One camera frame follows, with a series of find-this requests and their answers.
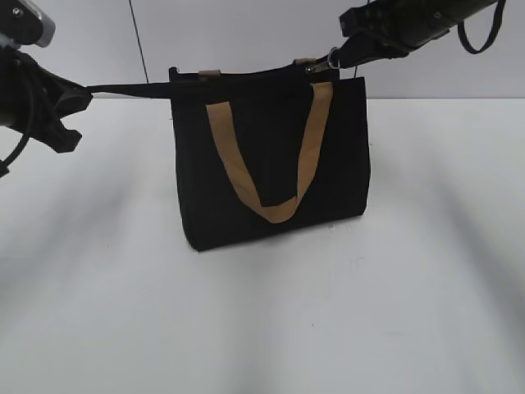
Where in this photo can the black tote bag tan handles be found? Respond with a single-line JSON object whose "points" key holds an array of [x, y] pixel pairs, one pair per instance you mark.
{"points": [[264, 153]]}

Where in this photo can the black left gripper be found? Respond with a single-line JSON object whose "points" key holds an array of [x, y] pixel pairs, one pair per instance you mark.
{"points": [[65, 96]]}

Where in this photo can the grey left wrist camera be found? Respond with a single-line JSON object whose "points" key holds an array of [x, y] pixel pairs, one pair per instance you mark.
{"points": [[25, 24]]}

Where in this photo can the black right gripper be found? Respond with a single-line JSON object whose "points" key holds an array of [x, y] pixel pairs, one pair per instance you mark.
{"points": [[398, 25]]}

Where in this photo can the silver metal zipper pull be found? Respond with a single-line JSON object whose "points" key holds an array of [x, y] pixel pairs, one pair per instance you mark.
{"points": [[329, 62]]}

